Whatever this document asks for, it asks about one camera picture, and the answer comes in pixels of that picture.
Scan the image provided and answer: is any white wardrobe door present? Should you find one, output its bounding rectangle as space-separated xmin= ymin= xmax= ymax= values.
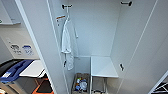
xmin=14 ymin=0 xmax=69 ymax=94
xmin=116 ymin=0 xmax=168 ymax=94

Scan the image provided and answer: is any blue printed wall sign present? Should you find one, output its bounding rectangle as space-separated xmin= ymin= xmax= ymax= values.
xmin=21 ymin=44 xmax=35 ymax=57

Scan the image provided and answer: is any blue white bottle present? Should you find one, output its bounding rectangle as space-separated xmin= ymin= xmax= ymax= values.
xmin=79 ymin=80 xmax=89 ymax=92

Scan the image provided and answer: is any white lab coat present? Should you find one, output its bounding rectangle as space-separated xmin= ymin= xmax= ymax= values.
xmin=60 ymin=16 xmax=80 ymax=72

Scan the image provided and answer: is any white wall sign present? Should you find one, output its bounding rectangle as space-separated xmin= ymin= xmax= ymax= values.
xmin=9 ymin=43 xmax=22 ymax=56

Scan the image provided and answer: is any black door hinge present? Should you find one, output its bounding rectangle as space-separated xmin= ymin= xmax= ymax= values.
xmin=119 ymin=63 xmax=125 ymax=72

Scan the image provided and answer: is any orange tag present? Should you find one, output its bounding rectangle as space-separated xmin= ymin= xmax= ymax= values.
xmin=55 ymin=14 xmax=67 ymax=21

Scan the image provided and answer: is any white wardrobe carcass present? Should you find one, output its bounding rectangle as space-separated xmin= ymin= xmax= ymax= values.
xmin=46 ymin=0 xmax=158 ymax=94

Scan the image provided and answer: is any pale grey hanger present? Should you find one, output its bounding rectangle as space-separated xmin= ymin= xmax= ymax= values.
xmin=63 ymin=8 xmax=73 ymax=24

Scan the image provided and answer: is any black rail hook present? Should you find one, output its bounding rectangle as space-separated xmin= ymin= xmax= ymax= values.
xmin=61 ymin=3 xmax=73 ymax=10
xmin=120 ymin=0 xmax=133 ymax=7

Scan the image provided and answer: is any grey wall board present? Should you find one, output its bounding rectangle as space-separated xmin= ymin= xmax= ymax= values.
xmin=0 ymin=0 xmax=22 ymax=26

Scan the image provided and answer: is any woven storage basket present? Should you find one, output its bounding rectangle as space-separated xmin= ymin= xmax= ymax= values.
xmin=71 ymin=72 xmax=91 ymax=94

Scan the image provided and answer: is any white shelf unit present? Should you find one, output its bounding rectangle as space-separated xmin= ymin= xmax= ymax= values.
xmin=89 ymin=55 xmax=120 ymax=94

